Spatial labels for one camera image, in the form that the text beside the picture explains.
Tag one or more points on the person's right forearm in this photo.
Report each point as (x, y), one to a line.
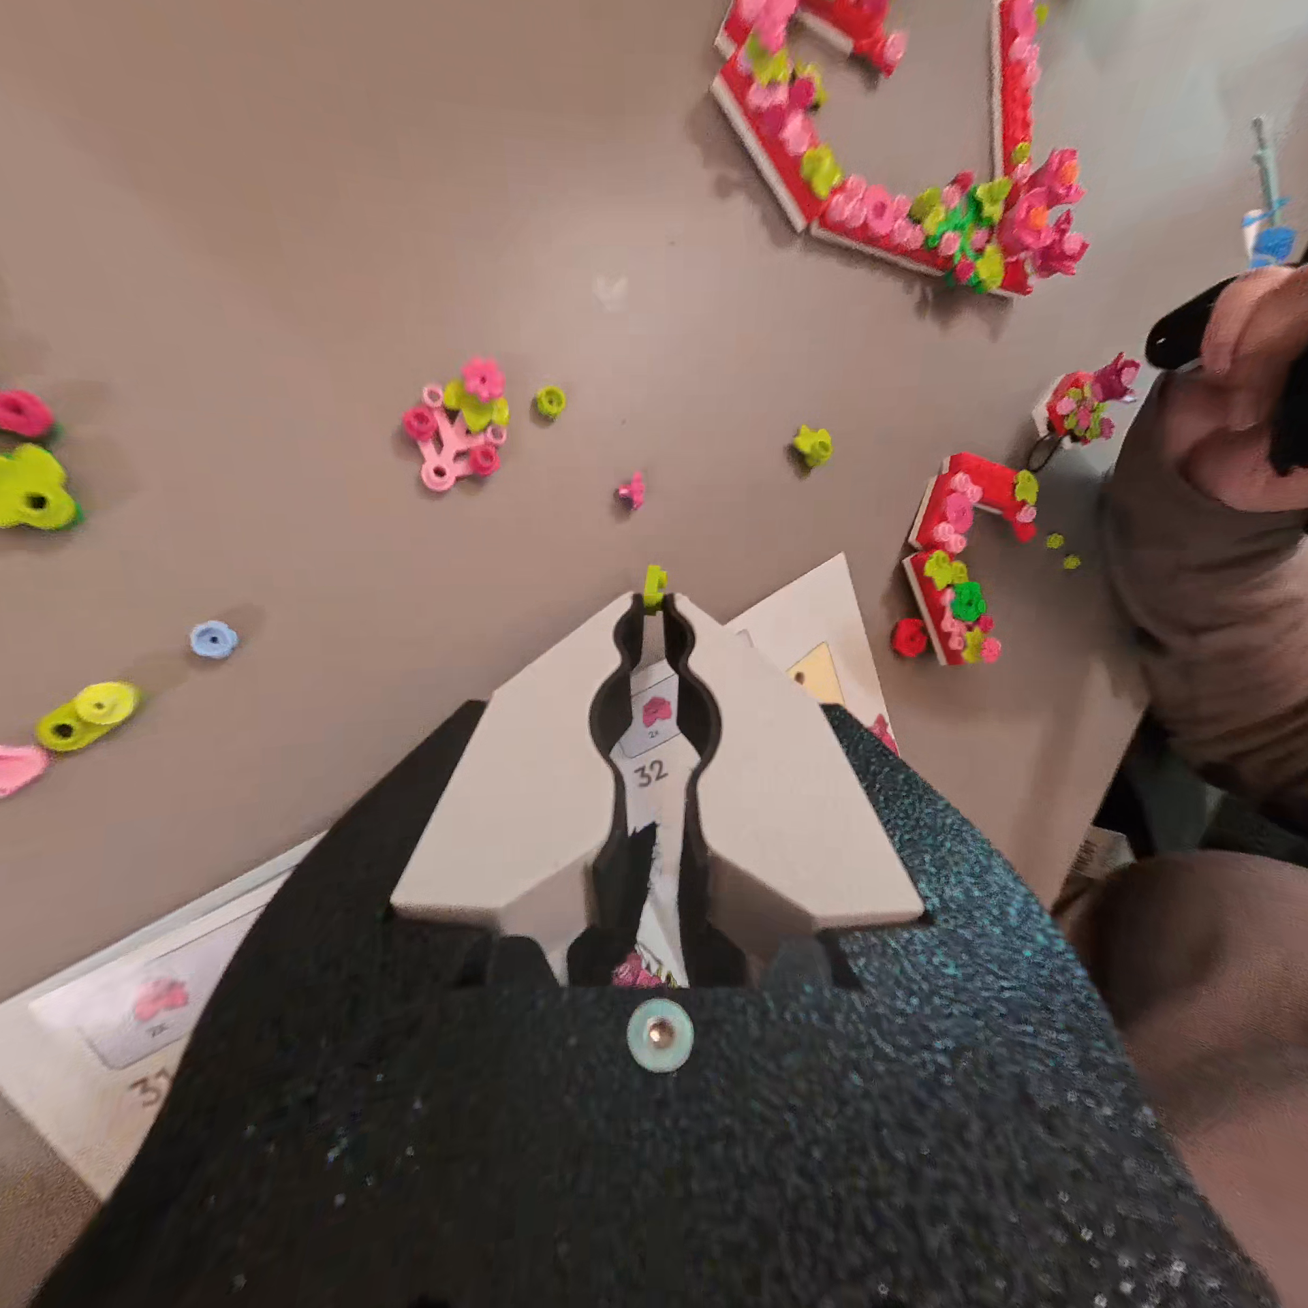
(1206, 614)

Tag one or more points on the pale pink lego piece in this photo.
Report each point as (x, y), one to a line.
(21, 770)

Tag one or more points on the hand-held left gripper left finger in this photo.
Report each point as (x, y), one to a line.
(511, 807)

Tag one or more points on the lime lego flower piece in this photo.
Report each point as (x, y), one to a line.
(813, 447)

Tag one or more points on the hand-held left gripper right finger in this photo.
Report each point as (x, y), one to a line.
(807, 807)

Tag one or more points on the magenta green lego piece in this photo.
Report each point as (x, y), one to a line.
(22, 411)

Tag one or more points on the blue round lego piece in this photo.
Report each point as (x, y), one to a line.
(212, 640)

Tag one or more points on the lime lego leaf piece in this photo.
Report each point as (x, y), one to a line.
(36, 491)

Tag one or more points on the blue grey small tool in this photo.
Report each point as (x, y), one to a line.
(1271, 240)

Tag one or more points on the small lime lego stem piece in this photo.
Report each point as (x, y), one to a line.
(656, 584)

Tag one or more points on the lime double round lego piece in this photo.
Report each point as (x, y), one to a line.
(88, 715)

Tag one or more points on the person's right hand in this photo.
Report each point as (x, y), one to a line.
(1246, 332)

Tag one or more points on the red round lego piece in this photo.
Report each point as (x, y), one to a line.
(910, 637)

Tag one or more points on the magenta lego flower piece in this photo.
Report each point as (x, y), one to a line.
(631, 492)

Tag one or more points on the small red flowered lego section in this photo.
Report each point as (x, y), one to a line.
(970, 491)

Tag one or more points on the lego instruction booklet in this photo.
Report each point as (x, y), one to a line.
(81, 1083)

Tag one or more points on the red lego section magenta blossom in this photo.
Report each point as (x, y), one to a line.
(1073, 404)

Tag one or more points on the large red flowered lego frame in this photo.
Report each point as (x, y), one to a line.
(777, 133)

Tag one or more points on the pink lego branch with flowers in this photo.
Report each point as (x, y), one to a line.
(455, 439)

